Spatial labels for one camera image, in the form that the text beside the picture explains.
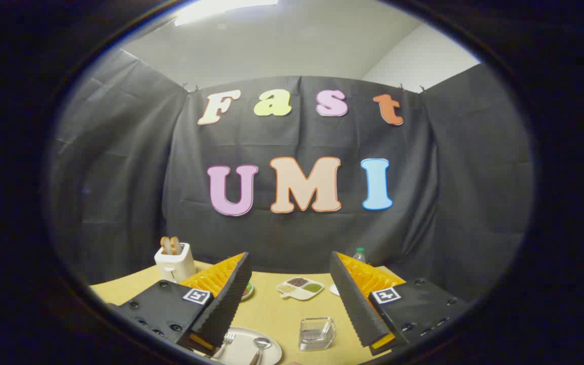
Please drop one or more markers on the clear plastic water bottle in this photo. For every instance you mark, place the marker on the clear plastic water bottle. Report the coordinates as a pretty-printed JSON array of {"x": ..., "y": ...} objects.
[{"x": 359, "y": 255}]

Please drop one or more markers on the cream toaster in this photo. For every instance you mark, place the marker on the cream toaster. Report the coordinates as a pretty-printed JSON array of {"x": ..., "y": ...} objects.
[{"x": 180, "y": 264}]

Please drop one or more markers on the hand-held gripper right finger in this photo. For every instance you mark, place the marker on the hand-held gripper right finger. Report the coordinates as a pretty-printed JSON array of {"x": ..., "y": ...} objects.
[{"x": 355, "y": 304}]

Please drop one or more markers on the white square coaster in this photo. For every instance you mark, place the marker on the white square coaster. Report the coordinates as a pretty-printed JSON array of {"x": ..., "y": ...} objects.
[{"x": 333, "y": 290}]

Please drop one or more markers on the pale green food plate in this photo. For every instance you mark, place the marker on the pale green food plate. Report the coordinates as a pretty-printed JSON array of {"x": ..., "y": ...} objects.
[{"x": 249, "y": 292}]

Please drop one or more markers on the toast slice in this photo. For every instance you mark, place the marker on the toast slice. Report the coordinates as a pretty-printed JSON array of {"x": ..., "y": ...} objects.
[
  {"x": 176, "y": 246},
  {"x": 165, "y": 246}
]

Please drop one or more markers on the white divided condiment dish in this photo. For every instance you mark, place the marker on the white divided condiment dish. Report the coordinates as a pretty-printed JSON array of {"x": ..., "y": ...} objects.
[{"x": 299, "y": 294}]

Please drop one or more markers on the large white plate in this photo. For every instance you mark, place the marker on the large white plate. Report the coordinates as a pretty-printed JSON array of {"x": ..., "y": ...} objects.
[{"x": 241, "y": 350}]

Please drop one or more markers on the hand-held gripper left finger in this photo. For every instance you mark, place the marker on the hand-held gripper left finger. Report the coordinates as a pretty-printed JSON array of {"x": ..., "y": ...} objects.
[{"x": 226, "y": 304}]

